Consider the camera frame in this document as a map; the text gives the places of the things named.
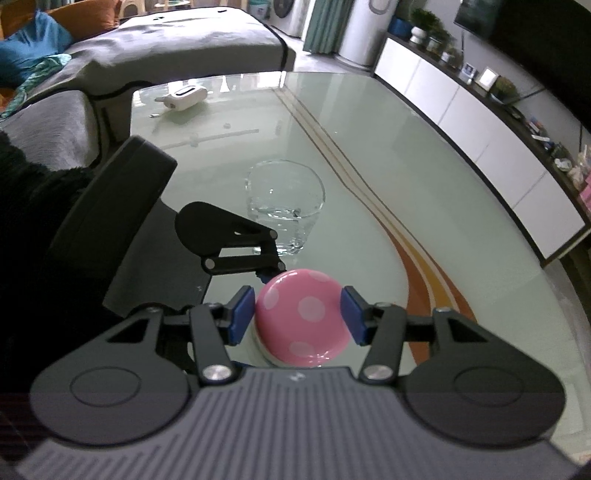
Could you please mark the pink boxes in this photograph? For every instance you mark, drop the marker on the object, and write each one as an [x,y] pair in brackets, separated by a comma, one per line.
[586,191]

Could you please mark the white washing machine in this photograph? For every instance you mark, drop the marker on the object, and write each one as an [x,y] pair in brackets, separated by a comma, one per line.
[291,16]

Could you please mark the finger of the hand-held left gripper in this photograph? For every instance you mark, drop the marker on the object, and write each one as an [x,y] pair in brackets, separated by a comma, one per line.
[249,264]

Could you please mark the grey sofa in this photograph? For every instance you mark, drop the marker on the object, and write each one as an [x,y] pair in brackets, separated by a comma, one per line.
[152,44]

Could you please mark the small potted plant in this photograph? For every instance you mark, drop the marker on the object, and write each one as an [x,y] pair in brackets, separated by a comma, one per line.
[450,55]
[437,40]

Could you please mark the green curtain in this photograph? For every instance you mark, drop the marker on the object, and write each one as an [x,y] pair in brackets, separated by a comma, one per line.
[323,25]

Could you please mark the white handheld device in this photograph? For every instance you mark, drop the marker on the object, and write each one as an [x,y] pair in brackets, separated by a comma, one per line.
[184,96]

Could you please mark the orange cushion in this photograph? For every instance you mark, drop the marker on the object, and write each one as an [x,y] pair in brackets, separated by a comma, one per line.
[78,14]

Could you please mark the white tv cabinet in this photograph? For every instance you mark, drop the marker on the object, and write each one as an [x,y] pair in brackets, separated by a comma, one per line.
[485,138]

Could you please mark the clear glass cup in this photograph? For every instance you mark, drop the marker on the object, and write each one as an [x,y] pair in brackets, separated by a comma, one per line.
[284,203]

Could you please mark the round bushy potted plant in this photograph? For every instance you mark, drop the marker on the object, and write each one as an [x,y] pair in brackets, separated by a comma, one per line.
[504,88]

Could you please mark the white photo frame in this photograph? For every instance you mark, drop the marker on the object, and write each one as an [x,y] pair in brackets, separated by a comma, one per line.
[487,79]

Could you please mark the white tower air conditioner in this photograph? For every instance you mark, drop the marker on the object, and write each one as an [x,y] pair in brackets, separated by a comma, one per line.
[362,32]

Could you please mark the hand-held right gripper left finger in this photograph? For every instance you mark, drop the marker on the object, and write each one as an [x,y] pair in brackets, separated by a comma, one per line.
[242,314]

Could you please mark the potted plant white pot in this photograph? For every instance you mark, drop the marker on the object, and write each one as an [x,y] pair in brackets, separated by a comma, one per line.
[422,25]

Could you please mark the teal patterned cloth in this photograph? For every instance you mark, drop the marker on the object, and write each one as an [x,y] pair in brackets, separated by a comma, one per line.
[32,81]

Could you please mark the pink polka dot bottle cap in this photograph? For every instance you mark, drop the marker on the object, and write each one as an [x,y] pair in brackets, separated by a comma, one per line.
[300,318]

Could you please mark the blue cushion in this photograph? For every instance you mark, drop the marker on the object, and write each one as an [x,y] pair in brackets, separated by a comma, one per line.
[32,48]

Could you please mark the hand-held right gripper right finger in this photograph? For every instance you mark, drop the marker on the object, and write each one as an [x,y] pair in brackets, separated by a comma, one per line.
[352,318]

